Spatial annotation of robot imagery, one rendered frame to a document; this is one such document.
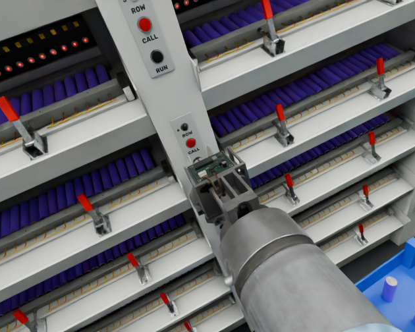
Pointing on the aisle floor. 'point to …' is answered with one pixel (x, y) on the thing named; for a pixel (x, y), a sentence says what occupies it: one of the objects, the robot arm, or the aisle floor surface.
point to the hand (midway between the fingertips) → (201, 166)
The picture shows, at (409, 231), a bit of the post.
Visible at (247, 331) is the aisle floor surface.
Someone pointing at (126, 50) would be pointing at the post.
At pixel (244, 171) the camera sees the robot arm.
